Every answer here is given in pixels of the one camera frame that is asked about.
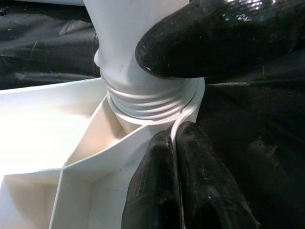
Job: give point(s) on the white plastic table leg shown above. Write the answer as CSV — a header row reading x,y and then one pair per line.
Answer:
x,y
119,35

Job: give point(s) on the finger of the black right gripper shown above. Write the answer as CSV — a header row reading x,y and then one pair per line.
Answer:
x,y
214,40

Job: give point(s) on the white plastic table top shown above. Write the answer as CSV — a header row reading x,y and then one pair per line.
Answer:
x,y
47,119

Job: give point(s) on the black cloth cover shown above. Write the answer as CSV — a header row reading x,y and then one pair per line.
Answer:
x,y
262,143

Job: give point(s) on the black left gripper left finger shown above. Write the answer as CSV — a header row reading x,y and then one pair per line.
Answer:
x,y
155,190

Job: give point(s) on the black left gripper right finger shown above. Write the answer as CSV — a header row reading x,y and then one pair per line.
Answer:
x,y
207,190

